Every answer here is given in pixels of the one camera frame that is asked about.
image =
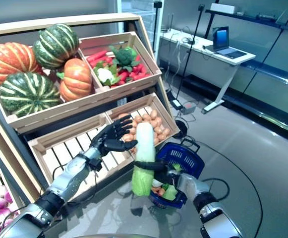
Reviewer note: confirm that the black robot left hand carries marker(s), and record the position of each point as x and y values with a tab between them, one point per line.
109	141

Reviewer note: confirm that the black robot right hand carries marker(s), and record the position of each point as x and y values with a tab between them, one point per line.
168	174

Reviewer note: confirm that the napa cabbage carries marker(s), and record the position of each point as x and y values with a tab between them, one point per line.
169	193
145	146

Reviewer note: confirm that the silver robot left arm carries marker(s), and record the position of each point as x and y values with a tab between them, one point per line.
69	176

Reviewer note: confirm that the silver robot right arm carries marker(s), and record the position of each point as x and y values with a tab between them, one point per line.
215	213

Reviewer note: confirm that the small white basket vegetable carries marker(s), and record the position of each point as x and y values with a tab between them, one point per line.
156	183

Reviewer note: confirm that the blue plastic shopping basket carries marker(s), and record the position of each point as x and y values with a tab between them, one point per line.
163	151

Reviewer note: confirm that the brown potato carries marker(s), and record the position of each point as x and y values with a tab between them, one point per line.
147	117
123	116
158	121
153	114
166	132
127	137

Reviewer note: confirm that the small orange carrot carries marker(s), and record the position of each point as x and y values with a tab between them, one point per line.
158	191

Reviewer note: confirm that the wooden crate with white slats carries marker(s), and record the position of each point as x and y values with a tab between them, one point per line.
67	153

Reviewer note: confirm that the wooden crate with potatoes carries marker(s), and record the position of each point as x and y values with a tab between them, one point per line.
163	111

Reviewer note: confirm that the wooden crate with pumpkins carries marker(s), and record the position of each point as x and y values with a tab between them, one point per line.
54	109

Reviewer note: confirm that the white cauliflower with leaves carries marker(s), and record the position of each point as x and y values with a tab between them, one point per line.
105	74

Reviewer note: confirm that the red-orange carrot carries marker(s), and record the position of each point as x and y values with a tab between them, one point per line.
100	62
141	77
124	75
140	68
96	55
138	58

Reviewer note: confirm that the orange pumpkin with green stem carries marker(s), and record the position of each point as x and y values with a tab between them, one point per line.
75	79

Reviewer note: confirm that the grey box with red button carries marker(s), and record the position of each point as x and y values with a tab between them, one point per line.
189	107

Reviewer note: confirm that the black power adapter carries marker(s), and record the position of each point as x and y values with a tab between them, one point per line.
176	103

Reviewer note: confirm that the green broccoli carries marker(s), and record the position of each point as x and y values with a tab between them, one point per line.
125	55

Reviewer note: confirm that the green striped pumpkin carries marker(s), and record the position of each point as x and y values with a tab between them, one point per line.
55	45
27	94

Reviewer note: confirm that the wooden crate with carrots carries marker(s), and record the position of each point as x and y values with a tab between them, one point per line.
143	53

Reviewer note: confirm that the white desk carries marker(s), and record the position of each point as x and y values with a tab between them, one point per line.
203	59

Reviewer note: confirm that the black tripod pole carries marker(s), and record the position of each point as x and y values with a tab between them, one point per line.
190	47

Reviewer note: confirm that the black stand with box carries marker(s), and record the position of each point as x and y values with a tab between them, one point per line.
156	24

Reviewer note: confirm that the orange striped pumpkin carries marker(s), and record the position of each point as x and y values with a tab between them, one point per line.
10	62

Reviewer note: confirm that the wooden display stand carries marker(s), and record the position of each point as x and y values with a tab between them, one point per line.
59	22

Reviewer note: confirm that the glass door cabinet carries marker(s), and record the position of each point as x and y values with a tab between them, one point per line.
138	10

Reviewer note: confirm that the open grey laptop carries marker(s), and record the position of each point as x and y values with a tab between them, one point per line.
230	53

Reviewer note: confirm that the white box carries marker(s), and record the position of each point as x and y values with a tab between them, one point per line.
224	8

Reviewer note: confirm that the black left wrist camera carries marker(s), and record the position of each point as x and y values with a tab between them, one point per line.
95	164

